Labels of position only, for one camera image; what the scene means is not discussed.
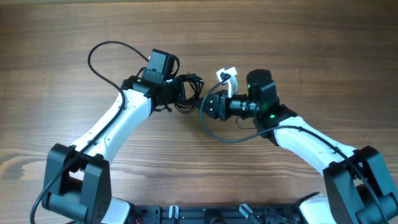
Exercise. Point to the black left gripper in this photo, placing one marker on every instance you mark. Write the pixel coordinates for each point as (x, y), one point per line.
(177, 93)

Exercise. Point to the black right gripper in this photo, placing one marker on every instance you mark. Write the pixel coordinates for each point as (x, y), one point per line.
(221, 103)

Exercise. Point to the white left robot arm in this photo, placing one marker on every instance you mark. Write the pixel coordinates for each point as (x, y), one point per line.
(77, 182)

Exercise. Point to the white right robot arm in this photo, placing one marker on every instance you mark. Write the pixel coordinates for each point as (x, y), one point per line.
(359, 187)

